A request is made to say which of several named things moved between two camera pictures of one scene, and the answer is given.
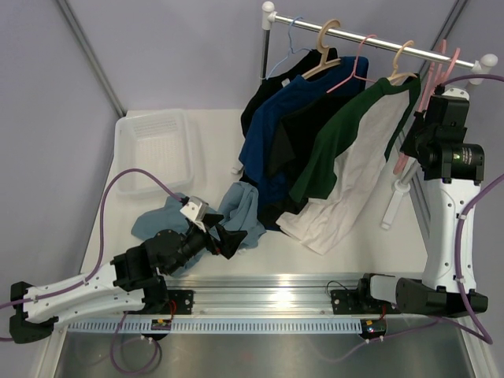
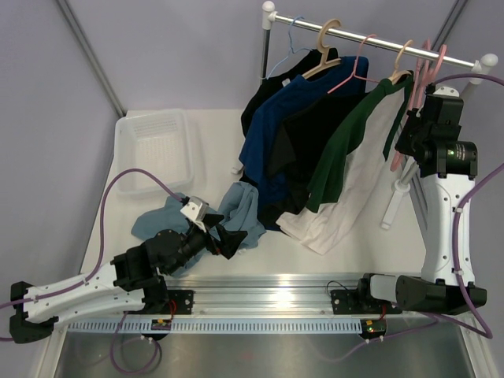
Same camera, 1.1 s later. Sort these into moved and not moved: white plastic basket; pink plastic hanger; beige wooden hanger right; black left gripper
Moved: pink plastic hanger
Not moved: white plastic basket; beige wooden hanger right; black left gripper
